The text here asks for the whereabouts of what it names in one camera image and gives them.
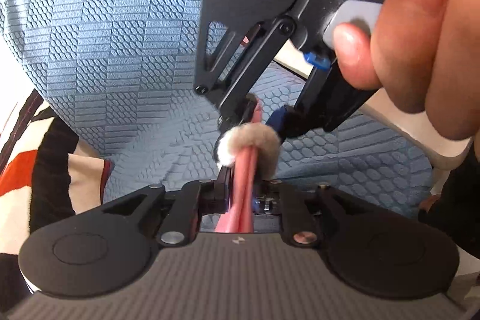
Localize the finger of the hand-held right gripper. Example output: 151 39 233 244
268 61 376 139
193 16 300 134

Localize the pink paper sheet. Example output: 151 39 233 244
215 97 263 234

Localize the striped fleece blanket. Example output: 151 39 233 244
0 88 113 306

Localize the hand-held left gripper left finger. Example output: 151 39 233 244
101 166 234 246

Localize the person's right hand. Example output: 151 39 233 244
311 0 480 141

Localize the white fuzzy hair tie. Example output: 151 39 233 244
214 123 282 180

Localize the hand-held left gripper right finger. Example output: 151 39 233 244
254 180 379 247

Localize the blue textured cushion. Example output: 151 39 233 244
0 0 436 234

